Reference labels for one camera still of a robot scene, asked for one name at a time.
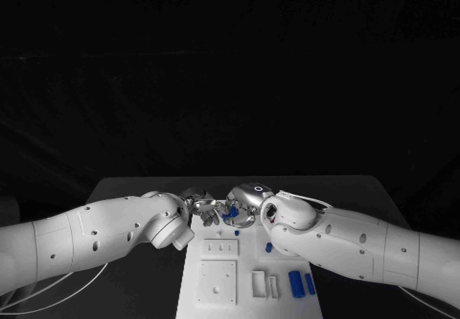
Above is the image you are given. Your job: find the thick blue cylinder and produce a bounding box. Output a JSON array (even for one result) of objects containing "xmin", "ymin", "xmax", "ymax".
[{"xmin": 286, "ymin": 270, "xmax": 307, "ymax": 298}]

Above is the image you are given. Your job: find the white task board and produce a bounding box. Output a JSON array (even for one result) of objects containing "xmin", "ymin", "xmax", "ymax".
[{"xmin": 174, "ymin": 213, "xmax": 324, "ymax": 319}]

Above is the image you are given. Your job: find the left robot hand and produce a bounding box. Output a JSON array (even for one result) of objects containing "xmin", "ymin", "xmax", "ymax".
[{"xmin": 178, "ymin": 187, "xmax": 227, "ymax": 227}]

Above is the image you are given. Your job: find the blue gear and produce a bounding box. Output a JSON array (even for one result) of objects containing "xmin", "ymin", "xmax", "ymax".
[{"xmin": 221, "ymin": 206, "xmax": 240, "ymax": 223}]

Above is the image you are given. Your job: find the thin blue cylinder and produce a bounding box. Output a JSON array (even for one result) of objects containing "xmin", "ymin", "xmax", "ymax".
[{"xmin": 304, "ymin": 273, "xmax": 317, "ymax": 296}]

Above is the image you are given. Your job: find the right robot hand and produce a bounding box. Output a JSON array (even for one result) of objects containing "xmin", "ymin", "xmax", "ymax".
[{"xmin": 216, "ymin": 183, "xmax": 275, "ymax": 229}]

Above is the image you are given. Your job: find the white cable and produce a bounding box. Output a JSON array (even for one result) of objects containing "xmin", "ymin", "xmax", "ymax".
[
  {"xmin": 397, "ymin": 285, "xmax": 457, "ymax": 319},
  {"xmin": 0, "ymin": 271, "xmax": 74, "ymax": 308},
  {"xmin": 0, "ymin": 263, "xmax": 109, "ymax": 315},
  {"xmin": 278, "ymin": 190, "xmax": 334, "ymax": 209}
]

